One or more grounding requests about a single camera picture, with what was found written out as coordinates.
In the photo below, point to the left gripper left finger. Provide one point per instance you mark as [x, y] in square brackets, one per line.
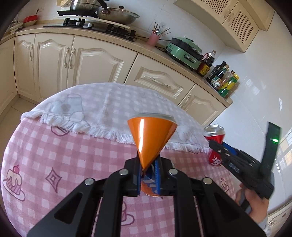
[94, 208]

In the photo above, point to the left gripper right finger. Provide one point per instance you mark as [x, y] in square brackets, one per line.
[202, 209]

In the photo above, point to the crushed red cola can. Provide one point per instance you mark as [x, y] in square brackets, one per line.
[214, 134]

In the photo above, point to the crushed orange soda can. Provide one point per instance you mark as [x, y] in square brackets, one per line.
[151, 132]

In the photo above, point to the cream kitchen cabinets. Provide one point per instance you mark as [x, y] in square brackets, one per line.
[39, 62]

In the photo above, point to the person right hand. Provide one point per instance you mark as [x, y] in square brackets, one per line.
[258, 206]

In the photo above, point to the pink checkered tablecloth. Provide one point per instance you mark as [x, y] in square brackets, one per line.
[43, 164]

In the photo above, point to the green yellow bottle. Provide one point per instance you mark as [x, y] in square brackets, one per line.
[231, 82]

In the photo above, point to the white fringed towel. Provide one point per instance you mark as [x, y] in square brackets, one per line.
[102, 110]

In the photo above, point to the dark soy sauce bottle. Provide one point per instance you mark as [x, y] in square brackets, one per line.
[206, 63]

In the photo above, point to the green electric cooker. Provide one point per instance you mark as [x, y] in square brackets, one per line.
[185, 51]

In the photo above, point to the upper lattice cabinet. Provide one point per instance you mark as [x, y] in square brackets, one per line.
[236, 23]

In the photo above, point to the pink utensil holder cup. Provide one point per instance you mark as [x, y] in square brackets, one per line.
[153, 39]

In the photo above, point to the black gas stove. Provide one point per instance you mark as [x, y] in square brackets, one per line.
[98, 25]

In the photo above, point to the red bowl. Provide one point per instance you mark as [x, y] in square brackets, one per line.
[30, 20]

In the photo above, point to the steel wok pan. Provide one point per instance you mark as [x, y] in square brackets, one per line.
[118, 15]

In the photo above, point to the steel pot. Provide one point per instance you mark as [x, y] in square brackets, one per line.
[88, 5]

